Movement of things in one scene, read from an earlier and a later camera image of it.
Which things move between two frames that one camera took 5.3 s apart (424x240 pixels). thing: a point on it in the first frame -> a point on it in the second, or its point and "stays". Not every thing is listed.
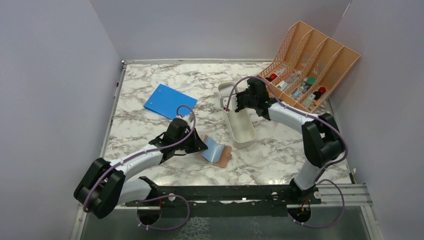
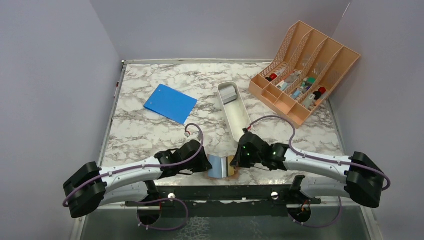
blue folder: (165, 101) stays
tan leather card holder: (217, 155) -> (237, 172)
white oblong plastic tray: (243, 133) stays
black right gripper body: (244, 100) -> (246, 160)
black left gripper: (198, 144) -> (204, 165)
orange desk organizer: (306, 68) stays
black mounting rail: (227, 197) stays
